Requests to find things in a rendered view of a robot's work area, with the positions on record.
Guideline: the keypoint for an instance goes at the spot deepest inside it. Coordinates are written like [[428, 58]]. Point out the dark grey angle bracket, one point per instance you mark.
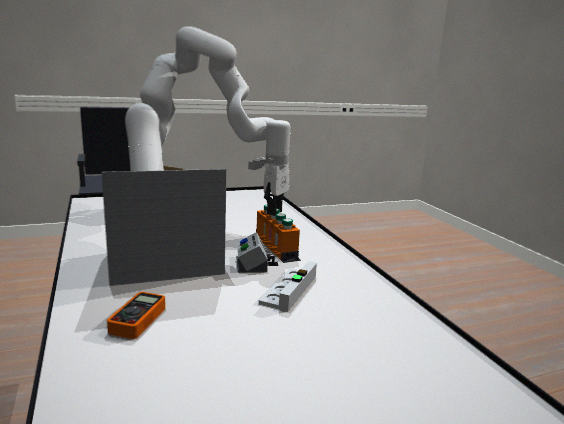
[[290, 259]]

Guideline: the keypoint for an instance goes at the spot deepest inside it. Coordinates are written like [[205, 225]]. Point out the orange handheld multimeter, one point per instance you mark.
[[133, 318]]

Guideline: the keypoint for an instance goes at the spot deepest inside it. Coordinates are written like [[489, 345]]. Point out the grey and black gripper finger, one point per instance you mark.
[[279, 201], [271, 206]]

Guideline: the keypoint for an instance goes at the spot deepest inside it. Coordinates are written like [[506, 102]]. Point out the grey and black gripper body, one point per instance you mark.
[[278, 176]]

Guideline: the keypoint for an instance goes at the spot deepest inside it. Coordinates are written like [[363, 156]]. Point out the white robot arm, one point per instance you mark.
[[148, 124]]

